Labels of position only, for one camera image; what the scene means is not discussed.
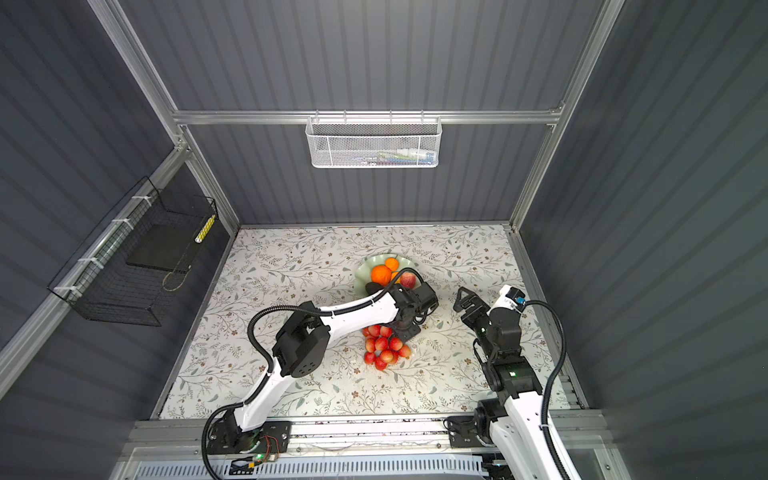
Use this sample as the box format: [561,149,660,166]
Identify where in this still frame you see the red fake grape bunch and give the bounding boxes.
[362,325,412,371]

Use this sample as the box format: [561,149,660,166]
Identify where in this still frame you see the items in white basket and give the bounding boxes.
[352,148,438,167]

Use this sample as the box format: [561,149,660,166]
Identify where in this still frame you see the white wire mesh basket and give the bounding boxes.
[305,119,443,169]

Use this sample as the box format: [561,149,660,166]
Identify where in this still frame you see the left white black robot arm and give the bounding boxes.
[231,283,439,432]

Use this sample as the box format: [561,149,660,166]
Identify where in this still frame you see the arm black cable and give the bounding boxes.
[199,266,427,480]
[521,298,571,480]

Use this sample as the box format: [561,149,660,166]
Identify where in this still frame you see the red green fake apple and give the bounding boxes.
[398,272,418,289]

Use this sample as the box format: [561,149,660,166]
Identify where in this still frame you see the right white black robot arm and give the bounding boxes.
[443,285,580,479]

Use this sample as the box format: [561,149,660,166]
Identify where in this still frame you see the black pad in basket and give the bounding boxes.
[126,225,202,274]

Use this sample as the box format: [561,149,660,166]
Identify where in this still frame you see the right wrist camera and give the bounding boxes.
[491,284,526,313]

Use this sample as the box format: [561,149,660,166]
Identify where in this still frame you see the yellow tube in basket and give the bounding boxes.
[194,215,217,244]

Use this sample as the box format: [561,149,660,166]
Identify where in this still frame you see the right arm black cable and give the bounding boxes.
[521,298,571,480]

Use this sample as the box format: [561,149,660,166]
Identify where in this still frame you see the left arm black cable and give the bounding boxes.
[199,266,427,480]

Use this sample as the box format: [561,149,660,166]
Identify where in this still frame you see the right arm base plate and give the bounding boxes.
[442,415,501,449]

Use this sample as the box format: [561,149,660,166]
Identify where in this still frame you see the black wire basket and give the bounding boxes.
[48,177,218,327]

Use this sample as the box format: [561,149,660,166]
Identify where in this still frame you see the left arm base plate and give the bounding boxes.
[204,419,293,455]

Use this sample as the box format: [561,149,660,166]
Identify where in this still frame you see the small orange tangerine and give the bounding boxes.
[384,257,399,272]

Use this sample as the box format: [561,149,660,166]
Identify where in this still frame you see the aluminium front rail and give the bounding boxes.
[119,410,615,461]

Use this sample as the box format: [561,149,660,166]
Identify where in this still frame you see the large fake orange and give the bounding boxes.
[370,264,392,286]

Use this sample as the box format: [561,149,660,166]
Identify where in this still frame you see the green scalloped fruit bowl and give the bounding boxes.
[353,253,418,297]

